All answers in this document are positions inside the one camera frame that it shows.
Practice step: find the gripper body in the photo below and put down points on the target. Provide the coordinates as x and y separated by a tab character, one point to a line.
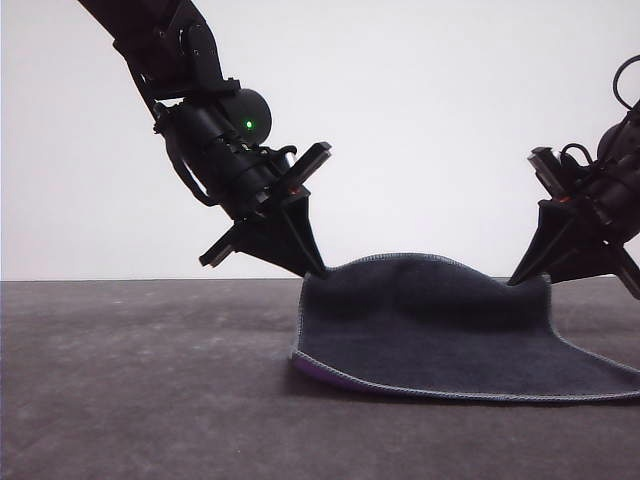
610	205
240	185

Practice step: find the purple towel with grey hem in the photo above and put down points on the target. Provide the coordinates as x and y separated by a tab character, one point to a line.
425	330

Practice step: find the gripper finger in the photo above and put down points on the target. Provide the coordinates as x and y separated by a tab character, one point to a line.
302	225
280	245
547	230
585	255

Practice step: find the grey table cloth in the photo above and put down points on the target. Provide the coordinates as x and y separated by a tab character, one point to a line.
150	390

